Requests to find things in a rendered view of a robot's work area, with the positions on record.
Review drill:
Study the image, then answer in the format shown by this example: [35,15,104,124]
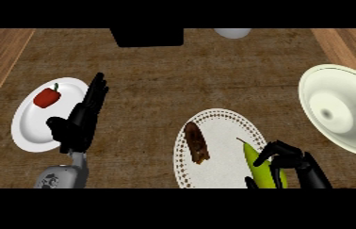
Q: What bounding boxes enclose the red bell pepper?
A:
[32,83,61,109]

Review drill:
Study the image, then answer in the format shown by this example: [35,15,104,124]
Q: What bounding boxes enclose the cream white bowl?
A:
[296,63,356,155]

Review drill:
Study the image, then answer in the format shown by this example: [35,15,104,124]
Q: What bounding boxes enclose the brown oblong food piece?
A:
[183,121,211,165]

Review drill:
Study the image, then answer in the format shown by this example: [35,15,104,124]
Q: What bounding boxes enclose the white rounded object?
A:
[212,27,252,40]

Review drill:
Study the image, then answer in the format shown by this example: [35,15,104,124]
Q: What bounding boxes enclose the white round plate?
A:
[10,76,90,154]

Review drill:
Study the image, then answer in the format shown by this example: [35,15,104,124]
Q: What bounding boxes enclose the black box appliance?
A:
[107,27,184,48]

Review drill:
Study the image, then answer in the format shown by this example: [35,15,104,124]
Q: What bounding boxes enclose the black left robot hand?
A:
[44,72,110,155]

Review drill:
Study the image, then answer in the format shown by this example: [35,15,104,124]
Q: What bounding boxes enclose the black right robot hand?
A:
[243,139,333,189]

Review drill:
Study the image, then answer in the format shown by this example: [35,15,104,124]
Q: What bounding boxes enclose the white round lace placemat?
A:
[172,107,270,189]

